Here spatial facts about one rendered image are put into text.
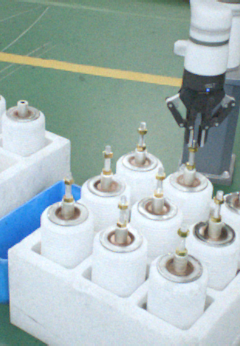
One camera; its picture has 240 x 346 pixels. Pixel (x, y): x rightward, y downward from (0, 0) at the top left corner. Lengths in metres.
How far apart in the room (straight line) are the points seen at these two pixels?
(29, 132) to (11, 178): 0.12
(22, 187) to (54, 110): 0.65
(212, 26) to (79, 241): 0.44
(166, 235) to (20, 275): 0.28
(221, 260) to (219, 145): 0.63
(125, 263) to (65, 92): 1.18
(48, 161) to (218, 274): 0.53
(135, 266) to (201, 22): 0.42
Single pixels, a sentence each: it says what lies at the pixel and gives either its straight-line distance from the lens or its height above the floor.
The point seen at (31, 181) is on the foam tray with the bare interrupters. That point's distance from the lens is 1.57.
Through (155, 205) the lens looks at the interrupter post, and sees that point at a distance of 1.28.
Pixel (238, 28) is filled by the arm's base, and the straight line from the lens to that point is 1.71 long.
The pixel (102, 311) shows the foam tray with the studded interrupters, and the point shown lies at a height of 0.16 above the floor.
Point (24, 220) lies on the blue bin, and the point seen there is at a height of 0.08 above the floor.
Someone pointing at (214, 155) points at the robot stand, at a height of 0.08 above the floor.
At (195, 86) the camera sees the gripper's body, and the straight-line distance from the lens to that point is 1.24.
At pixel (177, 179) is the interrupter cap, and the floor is 0.25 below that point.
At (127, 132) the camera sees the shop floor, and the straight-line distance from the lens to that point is 2.06.
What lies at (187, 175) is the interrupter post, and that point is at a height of 0.27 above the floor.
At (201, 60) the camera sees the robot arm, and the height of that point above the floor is 0.52.
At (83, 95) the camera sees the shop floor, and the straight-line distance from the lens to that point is 2.27.
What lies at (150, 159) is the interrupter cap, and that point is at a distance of 1.44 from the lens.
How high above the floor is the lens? 0.99
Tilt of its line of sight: 32 degrees down
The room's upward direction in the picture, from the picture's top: 3 degrees clockwise
